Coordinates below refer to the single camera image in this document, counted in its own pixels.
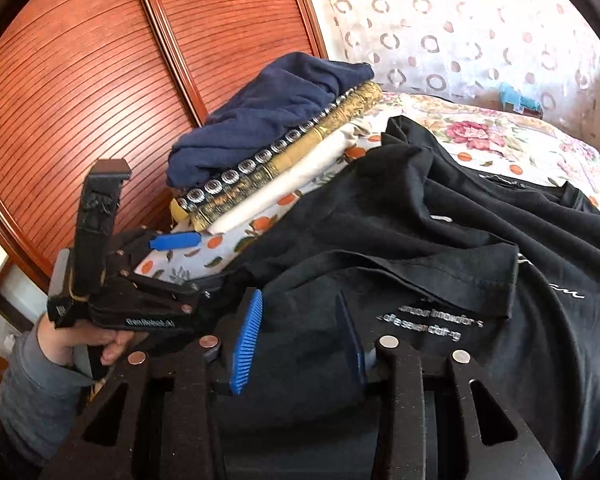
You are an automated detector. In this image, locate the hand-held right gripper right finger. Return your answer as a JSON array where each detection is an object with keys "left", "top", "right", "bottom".
[{"left": 336, "top": 292, "right": 556, "bottom": 480}]

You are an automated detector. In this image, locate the yellow cloth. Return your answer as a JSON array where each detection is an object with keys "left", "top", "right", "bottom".
[{"left": 170, "top": 197, "right": 191, "bottom": 225}]

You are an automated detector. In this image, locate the black t-shirt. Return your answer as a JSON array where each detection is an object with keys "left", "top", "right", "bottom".
[{"left": 200, "top": 115, "right": 600, "bottom": 480}]

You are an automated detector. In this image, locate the orange-print bed sheet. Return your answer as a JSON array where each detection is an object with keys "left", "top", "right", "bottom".
[{"left": 135, "top": 92, "right": 600, "bottom": 286}]

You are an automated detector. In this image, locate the small teal object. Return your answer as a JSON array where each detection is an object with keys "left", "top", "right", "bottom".
[{"left": 497, "top": 82, "right": 543, "bottom": 116}]

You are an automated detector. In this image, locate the gold patterned folded cloth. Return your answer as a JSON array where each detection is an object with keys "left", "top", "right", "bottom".
[{"left": 177, "top": 80, "right": 383, "bottom": 233}]

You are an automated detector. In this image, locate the circle-patterned white curtain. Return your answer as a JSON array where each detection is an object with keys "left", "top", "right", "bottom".
[{"left": 300, "top": 0, "right": 600, "bottom": 128}]

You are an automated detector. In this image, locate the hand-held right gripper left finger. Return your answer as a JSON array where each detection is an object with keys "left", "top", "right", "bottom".
[{"left": 45, "top": 289, "right": 264, "bottom": 480}]

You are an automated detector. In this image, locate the navy folded garment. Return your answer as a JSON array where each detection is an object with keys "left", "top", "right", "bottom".
[{"left": 166, "top": 52, "right": 376, "bottom": 193}]

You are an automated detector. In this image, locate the person's left forearm grey sleeve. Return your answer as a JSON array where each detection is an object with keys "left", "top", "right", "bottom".
[{"left": 0, "top": 332, "right": 98, "bottom": 466}]

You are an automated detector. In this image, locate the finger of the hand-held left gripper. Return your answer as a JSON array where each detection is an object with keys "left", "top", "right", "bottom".
[
  {"left": 130, "top": 277, "right": 226, "bottom": 315},
  {"left": 147, "top": 232, "right": 202, "bottom": 252}
]

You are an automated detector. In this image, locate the cream folded cloth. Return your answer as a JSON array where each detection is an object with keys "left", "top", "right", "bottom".
[{"left": 207, "top": 120, "right": 381, "bottom": 236}]

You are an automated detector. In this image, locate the person's left hand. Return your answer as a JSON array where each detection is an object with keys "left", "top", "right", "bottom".
[{"left": 37, "top": 312, "right": 137, "bottom": 376}]

